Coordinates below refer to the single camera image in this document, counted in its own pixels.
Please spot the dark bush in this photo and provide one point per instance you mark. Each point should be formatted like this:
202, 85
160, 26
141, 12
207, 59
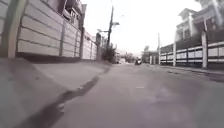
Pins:
109, 53

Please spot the vehicle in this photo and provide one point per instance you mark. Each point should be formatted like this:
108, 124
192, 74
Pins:
138, 61

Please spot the tall dark utility pole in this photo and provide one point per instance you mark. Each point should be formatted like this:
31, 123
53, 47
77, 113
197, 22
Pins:
110, 26

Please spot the low distant building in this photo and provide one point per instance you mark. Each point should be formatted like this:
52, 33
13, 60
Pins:
149, 56

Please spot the grey asphalt road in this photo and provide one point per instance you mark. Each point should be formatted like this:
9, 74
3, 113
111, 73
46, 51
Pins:
140, 100

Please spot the thin pale pole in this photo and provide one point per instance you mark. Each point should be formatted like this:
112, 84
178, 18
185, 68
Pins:
159, 48

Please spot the white fence with dark panels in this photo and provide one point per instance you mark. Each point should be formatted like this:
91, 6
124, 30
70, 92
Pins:
193, 53

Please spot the grey concrete verge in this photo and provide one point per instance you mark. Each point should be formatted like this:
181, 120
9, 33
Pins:
30, 86

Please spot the pale multi-storey building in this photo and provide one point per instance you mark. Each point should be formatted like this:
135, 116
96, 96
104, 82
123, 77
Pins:
196, 20

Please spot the building behind panel wall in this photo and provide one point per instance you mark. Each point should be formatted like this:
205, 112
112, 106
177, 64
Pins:
68, 10

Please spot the pale concrete panel wall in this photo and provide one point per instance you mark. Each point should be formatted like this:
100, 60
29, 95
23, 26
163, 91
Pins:
43, 33

